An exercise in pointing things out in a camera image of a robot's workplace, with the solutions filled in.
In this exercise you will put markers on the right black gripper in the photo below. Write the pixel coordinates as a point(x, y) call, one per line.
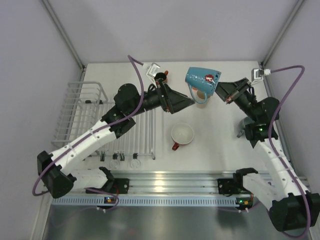
point(227, 91)

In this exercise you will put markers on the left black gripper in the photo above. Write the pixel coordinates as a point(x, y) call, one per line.
point(171, 100)

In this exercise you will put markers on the blue speckled mug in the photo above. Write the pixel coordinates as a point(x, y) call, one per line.
point(202, 79)

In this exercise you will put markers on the red floral white-inside cup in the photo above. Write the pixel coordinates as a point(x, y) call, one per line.
point(181, 134)

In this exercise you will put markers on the grey glazed mug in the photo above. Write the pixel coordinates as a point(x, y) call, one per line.
point(242, 126)

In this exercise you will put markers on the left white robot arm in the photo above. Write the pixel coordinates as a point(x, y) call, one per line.
point(57, 169)

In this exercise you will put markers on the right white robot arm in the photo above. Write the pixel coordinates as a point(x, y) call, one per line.
point(289, 203)

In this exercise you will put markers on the small brown patterned cup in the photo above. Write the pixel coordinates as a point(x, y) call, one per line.
point(161, 77)

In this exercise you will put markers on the beige handleless cup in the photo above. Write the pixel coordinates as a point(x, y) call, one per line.
point(200, 96)

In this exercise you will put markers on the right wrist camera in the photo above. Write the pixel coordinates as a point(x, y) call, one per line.
point(257, 75)

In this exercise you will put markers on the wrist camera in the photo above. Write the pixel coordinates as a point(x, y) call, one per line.
point(151, 70)
point(257, 75)

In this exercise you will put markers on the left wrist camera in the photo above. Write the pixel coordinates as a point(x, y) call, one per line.
point(151, 70)

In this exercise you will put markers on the aluminium rail frame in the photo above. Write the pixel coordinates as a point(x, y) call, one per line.
point(175, 182)

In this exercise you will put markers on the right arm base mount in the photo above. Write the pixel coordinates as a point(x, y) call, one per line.
point(233, 185)

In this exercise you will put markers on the perforated cable duct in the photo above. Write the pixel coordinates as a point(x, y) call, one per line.
point(147, 201)

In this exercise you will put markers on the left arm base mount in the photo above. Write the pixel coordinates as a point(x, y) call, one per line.
point(120, 185)

